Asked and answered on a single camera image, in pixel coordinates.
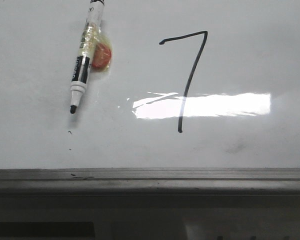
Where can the white black whiteboard marker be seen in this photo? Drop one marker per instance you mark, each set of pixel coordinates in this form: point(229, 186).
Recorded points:
point(90, 36)

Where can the white whiteboard with grey frame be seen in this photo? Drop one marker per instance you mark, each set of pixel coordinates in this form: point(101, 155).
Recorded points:
point(202, 97)

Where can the black panel below whiteboard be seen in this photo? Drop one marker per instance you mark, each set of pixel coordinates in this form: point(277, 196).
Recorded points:
point(47, 229)

